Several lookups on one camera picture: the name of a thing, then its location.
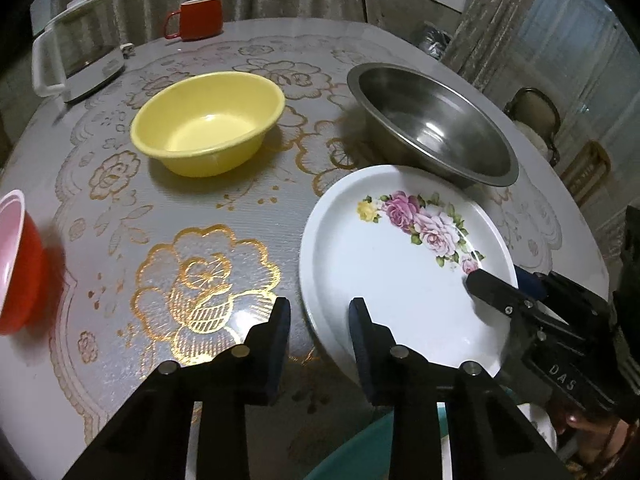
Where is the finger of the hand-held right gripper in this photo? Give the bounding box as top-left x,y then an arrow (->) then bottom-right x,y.
466,269 -> 540,321
514,266 -> 613,323

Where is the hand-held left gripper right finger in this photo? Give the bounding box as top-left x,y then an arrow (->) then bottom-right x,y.
349,297 -> 573,480

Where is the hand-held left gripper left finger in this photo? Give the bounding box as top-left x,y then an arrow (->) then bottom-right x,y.
62,297 -> 292,480

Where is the white floral plate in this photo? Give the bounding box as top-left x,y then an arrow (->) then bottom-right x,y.
299,164 -> 519,381

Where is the stainless steel bowl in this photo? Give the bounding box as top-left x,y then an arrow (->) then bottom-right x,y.
346,62 -> 520,188

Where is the yellow bowl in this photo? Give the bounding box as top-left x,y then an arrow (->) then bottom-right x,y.
130,72 -> 287,178

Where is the person's right hand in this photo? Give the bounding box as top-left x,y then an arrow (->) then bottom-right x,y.
550,400 -> 636,480

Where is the teal bowl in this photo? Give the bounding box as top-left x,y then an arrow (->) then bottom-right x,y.
302,404 -> 453,480

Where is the wooden chair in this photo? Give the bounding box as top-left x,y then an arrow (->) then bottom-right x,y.
560,140 -> 612,207

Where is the oval-backed cushioned chair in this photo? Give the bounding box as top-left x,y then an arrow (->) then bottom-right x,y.
504,87 -> 562,167

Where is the glass door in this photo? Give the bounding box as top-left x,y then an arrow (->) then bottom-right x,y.
515,0 -> 640,196

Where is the plastic bag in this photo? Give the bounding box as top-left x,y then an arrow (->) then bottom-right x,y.
412,22 -> 454,59

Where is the red bowl with pink inside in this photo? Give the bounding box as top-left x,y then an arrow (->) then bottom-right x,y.
0,189 -> 53,337

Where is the red mug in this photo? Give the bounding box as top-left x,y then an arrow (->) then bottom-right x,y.
163,0 -> 224,42

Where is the white glass electric kettle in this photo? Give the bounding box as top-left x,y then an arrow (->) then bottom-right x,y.
31,0 -> 127,106

